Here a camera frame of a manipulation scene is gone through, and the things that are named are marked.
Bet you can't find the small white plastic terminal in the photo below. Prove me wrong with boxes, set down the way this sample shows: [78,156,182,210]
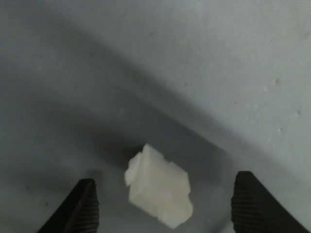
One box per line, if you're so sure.
[124,143,194,230]

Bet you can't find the dark grey mat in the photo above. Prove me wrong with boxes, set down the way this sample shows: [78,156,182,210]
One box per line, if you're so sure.
[0,0,311,233]

